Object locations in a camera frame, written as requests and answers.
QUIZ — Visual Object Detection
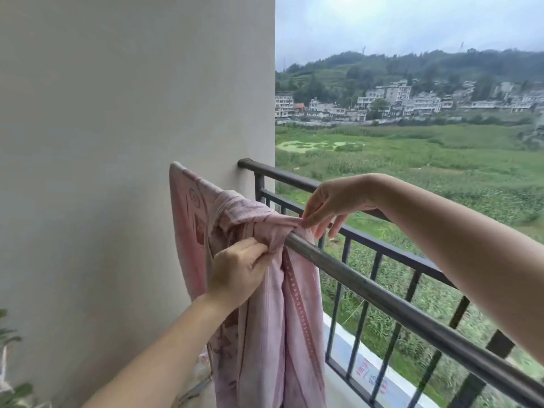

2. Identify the person's left hand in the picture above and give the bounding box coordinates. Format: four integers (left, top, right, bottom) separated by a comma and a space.
206, 238, 276, 313

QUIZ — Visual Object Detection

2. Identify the person's right hand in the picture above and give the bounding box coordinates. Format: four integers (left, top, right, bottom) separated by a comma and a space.
300, 174, 384, 241

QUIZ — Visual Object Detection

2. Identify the pink patterned cloth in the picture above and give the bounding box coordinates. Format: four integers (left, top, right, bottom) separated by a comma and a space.
169, 161, 328, 408

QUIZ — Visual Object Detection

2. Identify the person's left forearm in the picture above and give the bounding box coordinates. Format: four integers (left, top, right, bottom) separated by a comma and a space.
81, 292, 252, 408

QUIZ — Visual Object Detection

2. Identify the person's right forearm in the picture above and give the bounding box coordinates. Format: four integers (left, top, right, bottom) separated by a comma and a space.
374, 174, 544, 367

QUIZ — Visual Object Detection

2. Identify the dark metal balcony railing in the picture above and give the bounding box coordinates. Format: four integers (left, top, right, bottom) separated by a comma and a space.
237, 159, 544, 408

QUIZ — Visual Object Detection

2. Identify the white balcony ledge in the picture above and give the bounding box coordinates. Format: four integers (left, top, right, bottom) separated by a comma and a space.
322, 312, 440, 408

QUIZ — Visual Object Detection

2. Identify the grey drying pole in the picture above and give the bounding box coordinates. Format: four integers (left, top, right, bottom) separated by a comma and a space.
284, 232, 544, 408

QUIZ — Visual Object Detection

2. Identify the red printed sticker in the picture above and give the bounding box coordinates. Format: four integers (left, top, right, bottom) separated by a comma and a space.
352, 356, 392, 396

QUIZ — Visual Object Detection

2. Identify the green crop field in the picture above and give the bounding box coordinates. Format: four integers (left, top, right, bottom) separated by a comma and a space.
275, 119, 544, 408

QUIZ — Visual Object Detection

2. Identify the cluster of white buildings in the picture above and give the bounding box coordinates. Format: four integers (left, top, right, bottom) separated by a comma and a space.
275, 79, 544, 124

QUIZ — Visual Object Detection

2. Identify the tree-covered hill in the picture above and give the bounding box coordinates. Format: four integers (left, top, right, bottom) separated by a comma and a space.
275, 47, 544, 107

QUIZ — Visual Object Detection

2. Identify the green potted plant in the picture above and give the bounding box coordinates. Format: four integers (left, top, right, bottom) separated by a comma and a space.
0, 309, 35, 408

